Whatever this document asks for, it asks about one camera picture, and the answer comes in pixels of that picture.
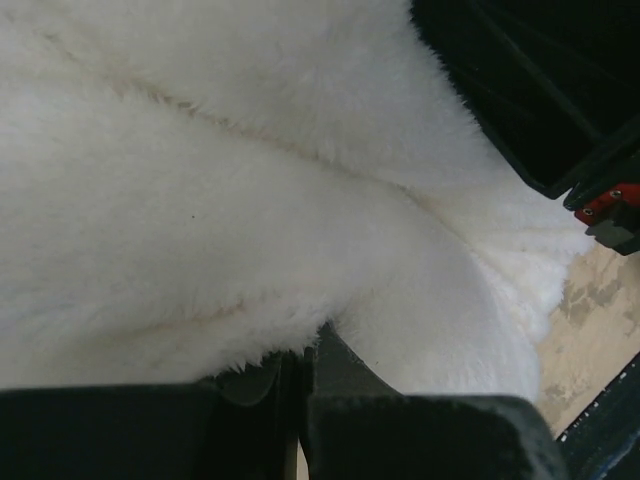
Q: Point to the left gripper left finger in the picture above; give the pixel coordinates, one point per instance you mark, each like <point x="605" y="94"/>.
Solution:
<point x="234" y="426"/>

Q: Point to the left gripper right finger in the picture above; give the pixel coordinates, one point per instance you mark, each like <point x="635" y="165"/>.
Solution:
<point x="356" y="426"/>

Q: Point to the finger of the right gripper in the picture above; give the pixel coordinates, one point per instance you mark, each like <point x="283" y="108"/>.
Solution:
<point x="553" y="84"/>

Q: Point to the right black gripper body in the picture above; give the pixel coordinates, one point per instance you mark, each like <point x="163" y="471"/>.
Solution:
<point x="606" y="201"/>

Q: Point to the white pillow cushion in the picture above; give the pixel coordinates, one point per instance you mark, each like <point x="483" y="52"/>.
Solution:
<point x="188" y="186"/>

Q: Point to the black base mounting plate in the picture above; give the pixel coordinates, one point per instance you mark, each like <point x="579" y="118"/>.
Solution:
<point x="603" y="442"/>

